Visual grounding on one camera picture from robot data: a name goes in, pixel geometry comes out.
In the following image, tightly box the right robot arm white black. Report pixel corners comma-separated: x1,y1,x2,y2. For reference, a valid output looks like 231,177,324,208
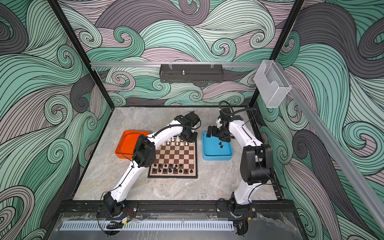
206,101,274,216

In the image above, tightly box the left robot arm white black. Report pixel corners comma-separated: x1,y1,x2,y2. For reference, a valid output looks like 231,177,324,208
103,111,201,217

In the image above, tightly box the folding chess board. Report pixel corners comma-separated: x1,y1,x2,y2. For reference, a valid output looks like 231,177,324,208
148,136,198,179

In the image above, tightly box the blue plastic tray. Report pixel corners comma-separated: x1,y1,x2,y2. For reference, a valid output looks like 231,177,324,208
202,132,233,161

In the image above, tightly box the orange plastic tray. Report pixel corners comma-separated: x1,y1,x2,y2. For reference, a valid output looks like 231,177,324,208
115,130,150,159

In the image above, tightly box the black perforated wall tray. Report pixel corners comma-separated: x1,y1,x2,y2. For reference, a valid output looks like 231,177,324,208
159,64,224,83

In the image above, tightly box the clear plastic wall holder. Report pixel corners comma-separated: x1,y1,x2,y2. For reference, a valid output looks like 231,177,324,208
254,60,291,108

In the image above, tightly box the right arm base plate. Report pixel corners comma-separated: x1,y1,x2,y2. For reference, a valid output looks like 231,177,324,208
216,199,256,219

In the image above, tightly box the aluminium rail right wall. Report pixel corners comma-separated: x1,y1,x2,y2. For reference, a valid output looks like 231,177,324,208
274,62,384,230

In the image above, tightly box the aluminium rail wall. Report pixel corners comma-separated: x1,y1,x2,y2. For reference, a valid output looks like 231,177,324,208
90,61,261,69
274,62,384,230

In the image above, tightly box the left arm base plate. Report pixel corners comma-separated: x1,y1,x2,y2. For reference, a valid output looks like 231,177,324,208
97,201,138,219

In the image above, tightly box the aluminium rail back wall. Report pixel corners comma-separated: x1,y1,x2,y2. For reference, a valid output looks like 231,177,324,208
90,61,261,69

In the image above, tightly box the white slotted cable duct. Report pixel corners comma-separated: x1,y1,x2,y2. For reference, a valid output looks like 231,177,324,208
60,220,235,232

